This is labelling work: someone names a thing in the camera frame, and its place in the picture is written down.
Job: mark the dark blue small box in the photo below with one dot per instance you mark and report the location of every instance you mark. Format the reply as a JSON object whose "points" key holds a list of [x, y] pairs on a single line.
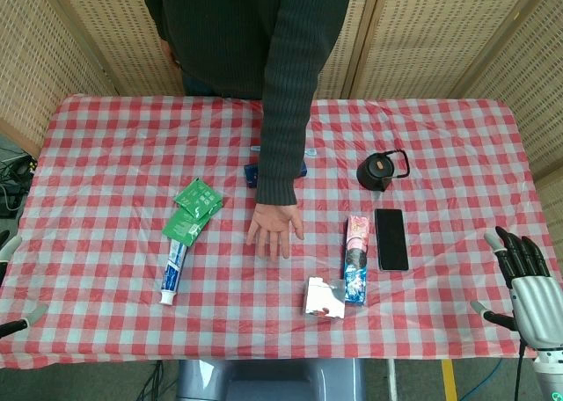
{"points": [[251, 175]]}

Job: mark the pink blue toothpaste box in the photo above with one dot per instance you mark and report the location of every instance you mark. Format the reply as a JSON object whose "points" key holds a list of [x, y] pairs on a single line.
{"points": [[356, 260]]}

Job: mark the person's dark sweater forearm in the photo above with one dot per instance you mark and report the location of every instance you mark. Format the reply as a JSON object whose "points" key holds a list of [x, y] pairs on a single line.
{"points": [[290, 124]]}

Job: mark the green sachet packet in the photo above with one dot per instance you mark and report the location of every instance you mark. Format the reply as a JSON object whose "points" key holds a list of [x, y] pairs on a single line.
{"points": [[184, 228], [199, 199]]}

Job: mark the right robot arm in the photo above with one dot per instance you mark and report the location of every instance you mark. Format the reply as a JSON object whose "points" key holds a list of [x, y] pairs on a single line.
{"points": [[547, 372]]}

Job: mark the white blue toothpaste tube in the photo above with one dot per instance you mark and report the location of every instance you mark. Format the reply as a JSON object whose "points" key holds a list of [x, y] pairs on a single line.
{"points": [[173, 272]]}

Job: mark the red white checkered tablecloth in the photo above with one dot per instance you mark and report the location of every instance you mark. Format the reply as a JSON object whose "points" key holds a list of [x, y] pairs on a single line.
{"points": [[132, 155]]}

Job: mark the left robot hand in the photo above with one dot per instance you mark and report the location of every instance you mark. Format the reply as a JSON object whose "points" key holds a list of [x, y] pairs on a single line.
{"points": [[13, 286]]}

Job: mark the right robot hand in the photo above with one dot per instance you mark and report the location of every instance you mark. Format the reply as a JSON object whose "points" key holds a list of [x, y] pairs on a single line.
{"points": [[536, 295]]}

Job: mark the silver foil snack packet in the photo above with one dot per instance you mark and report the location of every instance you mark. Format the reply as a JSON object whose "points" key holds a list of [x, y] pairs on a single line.
{"points": [[323, 298]]}

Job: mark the person's dark sweater torso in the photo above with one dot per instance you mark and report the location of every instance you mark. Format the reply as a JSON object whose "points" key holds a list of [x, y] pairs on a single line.
{"points": [[220, 31]]}

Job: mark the black smartphone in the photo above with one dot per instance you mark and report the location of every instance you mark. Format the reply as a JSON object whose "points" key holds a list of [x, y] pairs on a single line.
{"points": [[391, 239]]}

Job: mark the small light blue clip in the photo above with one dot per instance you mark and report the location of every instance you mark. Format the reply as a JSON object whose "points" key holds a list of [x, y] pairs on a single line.
{"points": [[311, 152]]}

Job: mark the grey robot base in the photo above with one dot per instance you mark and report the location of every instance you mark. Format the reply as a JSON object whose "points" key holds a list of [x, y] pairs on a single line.
{"points": [[270, 380]]}

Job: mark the person's open hand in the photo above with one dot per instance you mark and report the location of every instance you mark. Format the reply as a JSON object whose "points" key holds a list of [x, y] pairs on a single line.
{"points": [[275, 227]]}

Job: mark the person's hand at side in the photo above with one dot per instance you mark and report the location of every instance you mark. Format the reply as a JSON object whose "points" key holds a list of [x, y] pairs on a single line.
{"points": [[169, 51]]}

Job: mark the black teapot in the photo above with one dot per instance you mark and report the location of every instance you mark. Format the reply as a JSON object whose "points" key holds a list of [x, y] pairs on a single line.
{"points": [[379, 170]]}

